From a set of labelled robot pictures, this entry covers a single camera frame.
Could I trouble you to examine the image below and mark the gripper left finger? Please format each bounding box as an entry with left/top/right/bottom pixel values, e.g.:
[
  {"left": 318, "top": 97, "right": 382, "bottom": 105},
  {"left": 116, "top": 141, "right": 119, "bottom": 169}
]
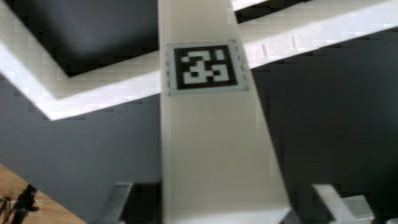
[{"left": 89, "top": 182, "right": 160, "bottom": 224}]

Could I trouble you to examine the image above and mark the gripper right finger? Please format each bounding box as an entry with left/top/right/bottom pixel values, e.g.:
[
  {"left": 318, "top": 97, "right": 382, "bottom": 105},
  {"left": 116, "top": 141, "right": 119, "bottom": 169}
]
[{"left": 283, "top": 183, "right": 379, "bottom": 224}]

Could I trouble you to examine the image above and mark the white desk leg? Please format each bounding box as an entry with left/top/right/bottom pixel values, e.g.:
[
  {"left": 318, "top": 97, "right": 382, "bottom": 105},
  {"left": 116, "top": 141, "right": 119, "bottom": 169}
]
[{"left": 158, "top": 0, "right": 290, "bottom": 224}]

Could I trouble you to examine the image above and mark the white desk top tray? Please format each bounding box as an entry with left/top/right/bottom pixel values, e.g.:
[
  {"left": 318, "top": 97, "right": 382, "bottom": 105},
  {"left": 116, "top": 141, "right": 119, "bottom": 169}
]
[{"left": 231, "top": 0, "right": 268, "bottom": 11}]

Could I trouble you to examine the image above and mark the wooden board corner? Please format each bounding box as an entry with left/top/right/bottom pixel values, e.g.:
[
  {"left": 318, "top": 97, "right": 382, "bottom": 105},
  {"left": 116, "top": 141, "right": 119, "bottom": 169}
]
[{"left": 0, "top": 164, "right": 87, "bottom": 224}]

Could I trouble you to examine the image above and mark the black clamp on board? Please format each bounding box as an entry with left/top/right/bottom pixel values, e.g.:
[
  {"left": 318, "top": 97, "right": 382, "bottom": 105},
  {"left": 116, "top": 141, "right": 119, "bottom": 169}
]
[{"left": 0, "top": 185, "right": 39, "bottom": 224}]

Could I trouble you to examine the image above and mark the white left fence block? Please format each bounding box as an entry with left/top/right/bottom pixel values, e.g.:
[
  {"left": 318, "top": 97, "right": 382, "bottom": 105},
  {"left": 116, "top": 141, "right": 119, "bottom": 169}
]
[{"left": 0, "top": 0, "right": 68, "bottom": 112}]

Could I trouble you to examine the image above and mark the white front fence bar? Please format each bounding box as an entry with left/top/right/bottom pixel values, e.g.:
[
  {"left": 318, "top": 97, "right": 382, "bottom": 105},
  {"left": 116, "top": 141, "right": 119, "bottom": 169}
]
[{"left": 36, "top": 0, "right": 398, "bottom": 120}]

